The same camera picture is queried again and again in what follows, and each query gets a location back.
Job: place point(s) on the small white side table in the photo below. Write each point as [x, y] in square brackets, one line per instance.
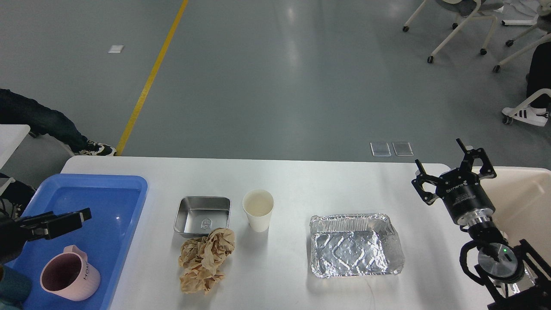
[10, 138]

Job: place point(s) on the clear floor plate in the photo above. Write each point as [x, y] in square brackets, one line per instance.
[402, 149]
[380, 149]

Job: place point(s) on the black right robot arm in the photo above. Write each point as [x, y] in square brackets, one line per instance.
[517, 277]

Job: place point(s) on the cream plastic bin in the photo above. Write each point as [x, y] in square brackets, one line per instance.
[522, 200]

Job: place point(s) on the white sneaker with stripes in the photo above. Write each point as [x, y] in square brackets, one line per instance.
[529, 115]

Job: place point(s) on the blue plastic tray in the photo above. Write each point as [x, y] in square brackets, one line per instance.
[115, 202]

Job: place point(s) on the pink plastic mug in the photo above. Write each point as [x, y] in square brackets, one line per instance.
[70, 275]

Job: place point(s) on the teal cup in tray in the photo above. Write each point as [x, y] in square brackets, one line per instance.
[15, 288]

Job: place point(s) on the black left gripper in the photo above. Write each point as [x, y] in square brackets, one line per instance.
[15, 233]

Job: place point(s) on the clear floor plate left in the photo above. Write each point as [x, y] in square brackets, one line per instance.
[380, 149]

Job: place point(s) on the person in beige sweater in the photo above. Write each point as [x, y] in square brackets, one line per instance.
[16, 109]

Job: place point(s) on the aluminium foil tray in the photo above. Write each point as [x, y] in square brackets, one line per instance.
[352, 245]

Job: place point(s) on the clear floor plate right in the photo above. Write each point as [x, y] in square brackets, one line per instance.
[402, 149]

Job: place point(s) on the white paper cup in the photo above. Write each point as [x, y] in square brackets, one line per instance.
[258, 205]

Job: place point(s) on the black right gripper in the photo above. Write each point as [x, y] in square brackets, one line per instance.
[467, 198]

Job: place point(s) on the crumpled brown paper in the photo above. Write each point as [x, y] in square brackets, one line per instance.
[201, 259]

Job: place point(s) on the stainless steel square tray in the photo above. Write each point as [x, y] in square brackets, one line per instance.
[197, 216]

